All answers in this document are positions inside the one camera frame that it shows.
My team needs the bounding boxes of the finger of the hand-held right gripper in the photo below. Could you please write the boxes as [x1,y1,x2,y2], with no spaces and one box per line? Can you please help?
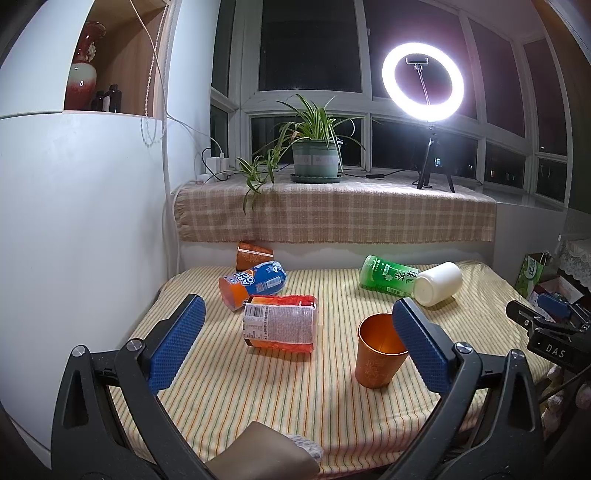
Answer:
[505,300,557,334]
[537,293,577,323]

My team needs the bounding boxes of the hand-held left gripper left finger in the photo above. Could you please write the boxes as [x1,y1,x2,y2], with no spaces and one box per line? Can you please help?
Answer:
[52,294,218,480]

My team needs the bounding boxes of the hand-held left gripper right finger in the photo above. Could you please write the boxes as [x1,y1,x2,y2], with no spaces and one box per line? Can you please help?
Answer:
[379,298,546,480]

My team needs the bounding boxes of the green paper bag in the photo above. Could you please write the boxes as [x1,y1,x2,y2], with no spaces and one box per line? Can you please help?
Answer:
[513,252,553,299]

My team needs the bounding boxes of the white lace cloth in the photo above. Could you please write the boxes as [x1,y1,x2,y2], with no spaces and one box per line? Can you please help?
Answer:
[556,237,591,283]

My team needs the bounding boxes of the white plastic jar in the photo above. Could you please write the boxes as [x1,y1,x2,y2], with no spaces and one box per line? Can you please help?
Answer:
[412,261,463,307]

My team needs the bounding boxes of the green tea bottle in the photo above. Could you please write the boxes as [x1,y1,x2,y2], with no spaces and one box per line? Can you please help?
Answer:
[359,255,420,299]

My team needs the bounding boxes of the red snack bag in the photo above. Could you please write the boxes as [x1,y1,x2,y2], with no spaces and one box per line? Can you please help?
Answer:
[243,295,320,354]

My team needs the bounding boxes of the striped yellow tablecloth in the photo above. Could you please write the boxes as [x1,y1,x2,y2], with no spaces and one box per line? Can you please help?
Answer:
[108,263,555,477]

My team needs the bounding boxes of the brown cushion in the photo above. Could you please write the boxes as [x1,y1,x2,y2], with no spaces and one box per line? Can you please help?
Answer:
[205,421,321,480]

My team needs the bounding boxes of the beige checkered cloth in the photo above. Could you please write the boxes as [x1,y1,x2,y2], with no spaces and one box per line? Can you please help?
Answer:
[173,178,498,245]

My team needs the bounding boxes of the white cabinet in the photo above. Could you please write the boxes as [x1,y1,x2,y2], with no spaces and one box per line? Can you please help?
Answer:
[0,0,223,455]

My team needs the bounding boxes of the grey knitted cloth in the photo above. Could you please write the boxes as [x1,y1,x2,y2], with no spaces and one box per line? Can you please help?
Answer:
[283,432,324,463]

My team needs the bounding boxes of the black tripod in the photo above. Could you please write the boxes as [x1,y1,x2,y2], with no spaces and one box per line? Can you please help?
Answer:
[414,124,457,194]

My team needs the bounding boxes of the white charger plug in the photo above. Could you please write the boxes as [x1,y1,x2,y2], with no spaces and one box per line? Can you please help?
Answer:
[205,147,230,173]

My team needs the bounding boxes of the green pot saucer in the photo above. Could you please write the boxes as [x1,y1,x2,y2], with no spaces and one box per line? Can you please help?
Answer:
[289,172,344,184]

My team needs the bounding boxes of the green flower pot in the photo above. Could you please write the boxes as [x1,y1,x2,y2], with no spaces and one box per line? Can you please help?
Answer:
[291,138,343,178]

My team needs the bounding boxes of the spider plant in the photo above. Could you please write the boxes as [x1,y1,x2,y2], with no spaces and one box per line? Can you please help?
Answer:
[235,94,366,214]

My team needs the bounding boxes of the dark large bottle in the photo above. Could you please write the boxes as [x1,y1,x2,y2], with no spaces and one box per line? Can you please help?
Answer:
[102,84,123,113]

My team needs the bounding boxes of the red and white vase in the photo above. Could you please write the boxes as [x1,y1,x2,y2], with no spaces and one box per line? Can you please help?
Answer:
[65,21,107,112]

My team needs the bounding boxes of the black cable with switch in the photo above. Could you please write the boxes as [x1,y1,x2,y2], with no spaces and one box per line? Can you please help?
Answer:
[341,167,419,181]

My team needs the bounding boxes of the white window frame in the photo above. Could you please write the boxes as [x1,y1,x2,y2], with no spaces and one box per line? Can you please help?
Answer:
[210,0,574,206]

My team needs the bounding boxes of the white bead cord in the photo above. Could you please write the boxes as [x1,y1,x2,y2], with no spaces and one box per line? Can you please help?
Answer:
[140,0,172,147]

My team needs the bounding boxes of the ring light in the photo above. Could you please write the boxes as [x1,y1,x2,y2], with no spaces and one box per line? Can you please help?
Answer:
[381,42,466,125]

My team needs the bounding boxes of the white cable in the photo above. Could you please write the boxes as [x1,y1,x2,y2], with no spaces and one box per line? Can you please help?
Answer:
[128,0,218,278]

